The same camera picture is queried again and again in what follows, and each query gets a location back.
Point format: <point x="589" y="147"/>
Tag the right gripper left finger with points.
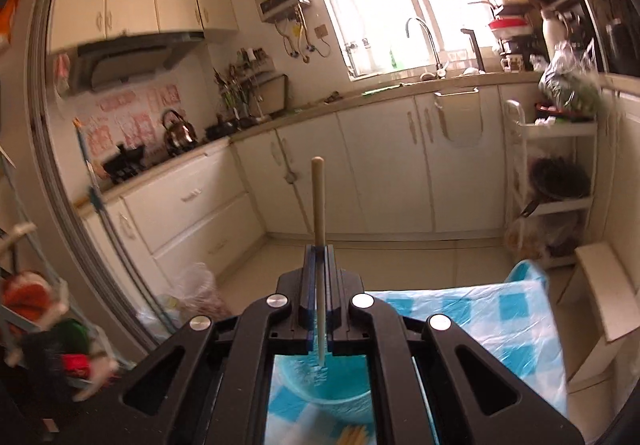
<point x="293" y="309"/>

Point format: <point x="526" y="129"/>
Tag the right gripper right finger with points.
<point x="349" y="328"/>

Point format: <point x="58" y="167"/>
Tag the bamboo chopstick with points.
<point x="346" y="436"/>
<point x="359" y="436"/>
<point x="319" y="204"/>

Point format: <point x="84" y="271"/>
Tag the kitchen faucet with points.
<point x="429" y="43"/>

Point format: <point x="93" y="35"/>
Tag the teal perforated plastic basket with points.
<point x="340" y="387"/>

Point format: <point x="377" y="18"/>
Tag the clear floral plastic bag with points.
<point x="194" y="292"/>

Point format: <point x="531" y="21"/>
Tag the blue white checkered tablecloth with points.
<point x="512" y="320"/>

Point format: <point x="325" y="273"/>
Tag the copper kettle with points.
<point x="180" y="136"/>

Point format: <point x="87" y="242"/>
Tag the black wok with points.
<point x="125" y="165"/>

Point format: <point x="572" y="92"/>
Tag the black pan on rack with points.
<point x="555" y="179"/>

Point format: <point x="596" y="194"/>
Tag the white storage rack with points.
<point x="553" y="232"/>

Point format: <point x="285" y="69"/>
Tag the white wooden stool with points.
<point x="599" y="311"/>

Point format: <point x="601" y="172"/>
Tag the bag of green vegetables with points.
<point x="569" y="81"/>

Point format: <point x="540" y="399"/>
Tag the range hood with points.
<point x="102" y="65"/>

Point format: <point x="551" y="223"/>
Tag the white plastic jug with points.
<point x="554" y="30"/>

